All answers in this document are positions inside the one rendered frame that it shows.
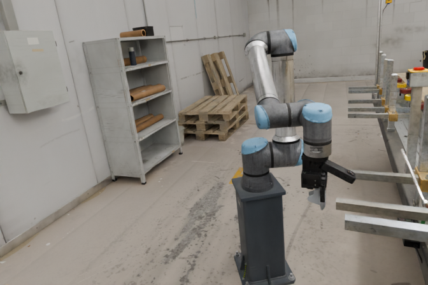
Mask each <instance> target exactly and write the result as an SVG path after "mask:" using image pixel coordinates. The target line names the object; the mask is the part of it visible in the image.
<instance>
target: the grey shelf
mask: <svg viewBox="0 0 428 285"><path fill-rule="evenodd" d="M163 40H164V41H163ZM82 43H83V49H84V52H85V58H86V61H87V66H88V70H89V75H90V80H91V84H92V89H93V93H94V98H95V102H96V107H97V112H98V116H99V121H100V124H101V130H102V133H103V139H104V144H105V148H106V153H107V157H108V162H109V165H110V170H111V176H112V181H114V182H115V181H117V178H115V176H127V177H140V178H141V184H143V185H145V184H146V179H145V174H146V173H147V172H148V171H149V170H150V169H151V168H153V167H154V166H155V165H157V164H158V163H160V162H162V161H163V160H164V159H165V158H167V157H168V156H169V155H170V154H172V153H173V152H175V151H176V150H177V149H178V148H179V149H180V152H179V155H182V154H183V152H182V146H181V141H180V133H179V128H178V119H177V114H176V106H175V97H174V92H173V84H172V79H171V70H170V65H169V57H168V48H167V43H166V36H140V37H127V38H111V39H102V40H96V41H87V42H82ZM131 47H134V52H135V56H136V57H138V56H143V55H144V56H145V57H146V59H147V60H146V62H145V63H141V64H137V65H136V66H124V59H125V58H129V50H128V48H131ZM164 49H165V50H164ZM140 51H141V52H140ZM87 52H88V53H87ZM165 53H166V54H165ZM118 63H119V64H118ZM167 66H168V67H167ZM90 67H91V68H90ZM143 70H144V71H143ZM144 74H145V75H144ZM168 75H169V76H168ZM92 76H93V77H92ZM156 84H161V85H164V86H165V87H166V89H165V91H162V92H159V93H156V94H153V95H150V96H148V97H144V98H142V99H139V100H136V101H133V102H131V96H130V93H129V90H130V89H133V88H137V87H141V86H143V85H145V86H147V85H156ZM169 84H170V85H169ZM170 88H171V89H170ZM124 94H125V95H124ZM171 96H172V98H171ZM125 100H126V101H125ZM172 101H173V102H172ZM173 110H174V111H173ZM150 113H151V114H153V115H154V116H157V115H159V114H163V116H164V118H163V119H162V120H160V121H158V122H156V123H154V124H153V125H151V126H149V127H147V128H145V129H143V130H142V131H140V132H138V133H137V130H136V124H135V120H137V119H139V118H141V117H144V116H146V115H149V114H150ZM174 114H175V115H174ZM175 123H176V124H175ZM176 131H177V133H176ZM177 136H178V137H177ZM155 142H156V143H155ZM107 143H108V144H107ZM109 152H110V153H109ZM110 158H111V159H110ZM112 167H113V168H112Z"/></svg>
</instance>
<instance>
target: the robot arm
mask: <svg viewBox="0 0 428 285"><path fill-rule="evenodd" d="M296 51H297V40H296V35H295V33H294V31H293V30H292V29H281V30H275V31H263V32H260V33H257V34H255V35H254V36H252V37H251V38H250V39H249V40H248V41H247V42H246V45H245V56H246V58H247V59H248V60H249V62H250V69H251V73H252V79H253V86H254V90H255V97H256V101H257V105H256V106H255V108H254V113H255V121H256V124H257V127H258V128H259V129H275V135H274V136H273V137H272V141H271V142H268V140H267V139H266V138H263V137H254V138H251V139H247V140H245V141H244V142H243V143H242V145H241V155H242V163H243V176H242V178H241V187H242V189H244V190H245V191H248V192H252V193H261V192H265V191H268V190H270V189H271V188H272V187H273V185H274V182H273V178H272V177H271V175H270V172H269V169H270V168H279V167H295V166H299V165H303V169H302V173H301V187H302V188H307V189H312V191H309V196H308V201H309V202H312V203H314V204H318V205H319V206H320V209H321V210H323V209H324V208H325V202H326V188H327V172H329V173H331V174H333V175H335V176H337V177H339V178H341V179H342V180H344V181H346V182H348V183H350V184H353V182H354V181H355V180H356V177H355V173H354V172H352V171H350V170H348V169H346V168H344V167H342V166H340V165H338V164H336V163H334V162H332V161H330V160H328V159H329V156H330V155H331V154H332V109H331V107H330V105H328V104H324V103H319V102H313V101H311V100H309V99H302V100H300V101H297V102H295V93H294V58H293V56H294V52H296ZM268 54H271V61H272V74H271V70H270V67H269V62H268V58H267V55H268ZM272 75H273V77H272ZM300 126H303V140H302V139H300V137H299V135H297V134H296V127H300ZM313 189H314V190H313Z"/></svg>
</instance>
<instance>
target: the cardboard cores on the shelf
mask: <svg viewBox="0 0 428 285"><path fill-rule="evenodd" d="M146 60H147V59H146V57H145V56H144V55H143V56H138V57H136V63H137V64H141V63H145V62H146ZM130 65H131V62H130V58H125V59H124V66H130ZM165 89H166V87H165V86H164V85H161V84H156V85H147V86H145V85H143V86H141V87H137V88H133V89H130V90H129V93H130V96H131V102H133V101H136V100H139V99H142V98H144V97H148V96H150V95H153V94H156V93H159V92H162V91H165ZM163 118H164V116H163V114H159V115H157V116H154V115H153V114H151V113H150V114H149V115H146V116H144V117H141V118H139V119H137V120H135V124H136V130H137V133H138V132H140V131H142V130H143V129H145V128H147V127H149V126H151V125H153V124H154V123H156V122H158V121H160V120H162V119H163Z"/></svg>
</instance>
